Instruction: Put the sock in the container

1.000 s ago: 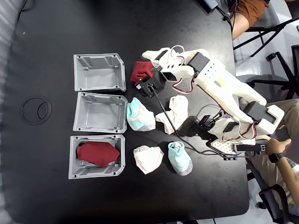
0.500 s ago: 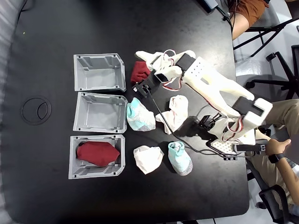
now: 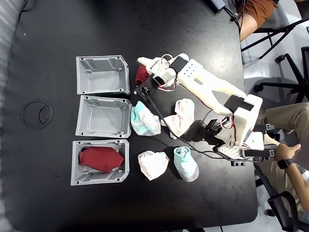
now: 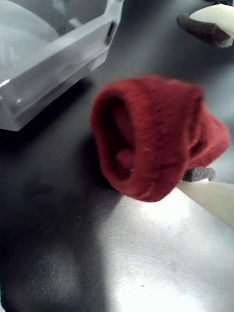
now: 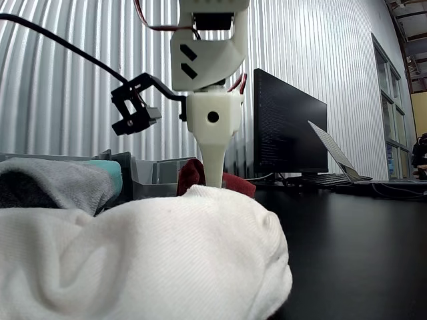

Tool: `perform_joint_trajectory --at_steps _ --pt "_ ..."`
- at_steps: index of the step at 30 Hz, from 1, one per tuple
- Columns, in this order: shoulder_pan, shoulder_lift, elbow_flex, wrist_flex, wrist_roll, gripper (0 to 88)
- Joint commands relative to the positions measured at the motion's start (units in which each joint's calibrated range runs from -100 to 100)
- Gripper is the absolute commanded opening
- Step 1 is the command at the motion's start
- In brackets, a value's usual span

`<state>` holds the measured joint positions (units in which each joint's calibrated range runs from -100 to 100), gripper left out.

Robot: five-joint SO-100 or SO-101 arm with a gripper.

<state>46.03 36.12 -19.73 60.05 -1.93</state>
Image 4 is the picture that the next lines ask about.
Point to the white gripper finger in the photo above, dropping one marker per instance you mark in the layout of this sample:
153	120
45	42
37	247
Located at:
214	200
214	22

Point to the dark red sock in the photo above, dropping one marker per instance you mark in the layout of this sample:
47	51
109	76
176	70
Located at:
158	136

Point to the grey plastic storage bin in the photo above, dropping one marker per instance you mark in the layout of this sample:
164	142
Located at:
61	68

